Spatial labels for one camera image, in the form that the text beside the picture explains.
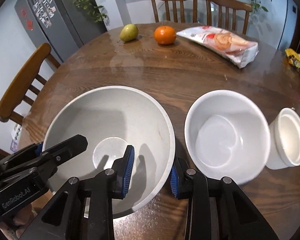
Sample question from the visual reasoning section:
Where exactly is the medium white bowl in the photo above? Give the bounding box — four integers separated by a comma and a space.
184, 89, 271, 185

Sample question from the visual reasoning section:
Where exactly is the white snack bag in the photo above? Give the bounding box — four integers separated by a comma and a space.
176, 26, 259, 69

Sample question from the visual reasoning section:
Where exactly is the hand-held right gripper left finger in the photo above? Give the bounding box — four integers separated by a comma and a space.
17, 145, 135, 240

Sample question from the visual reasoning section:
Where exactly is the person's left hand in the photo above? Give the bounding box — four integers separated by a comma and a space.
12, 204, 34, 230

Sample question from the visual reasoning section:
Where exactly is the small tall white bowl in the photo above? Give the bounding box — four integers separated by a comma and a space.
265, 107, 300, 170

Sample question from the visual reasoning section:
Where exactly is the orange fruit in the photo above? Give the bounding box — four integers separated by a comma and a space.
154, 25, 177, 45

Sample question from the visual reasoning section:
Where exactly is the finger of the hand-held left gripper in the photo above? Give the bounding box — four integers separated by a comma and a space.
0, 142, 44, 174
30, 134, 88, 174

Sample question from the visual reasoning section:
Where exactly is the yellow snack packet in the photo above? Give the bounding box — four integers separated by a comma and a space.
285, 49, 300, 74

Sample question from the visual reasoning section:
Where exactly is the green pear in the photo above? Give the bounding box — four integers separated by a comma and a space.
117, 24, 139, 43

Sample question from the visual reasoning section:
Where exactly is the grey refrigerator with magnets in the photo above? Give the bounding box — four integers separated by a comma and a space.
14, 0, 108, 63

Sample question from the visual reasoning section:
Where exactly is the dark wooden door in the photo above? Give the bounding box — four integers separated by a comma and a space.
289, 10, 300, 53

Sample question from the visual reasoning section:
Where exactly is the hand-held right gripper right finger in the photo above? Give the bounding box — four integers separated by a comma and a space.
170, 158, 288, 240

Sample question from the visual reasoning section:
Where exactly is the large grey bowl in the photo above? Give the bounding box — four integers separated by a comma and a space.
43, 86, 176, 218

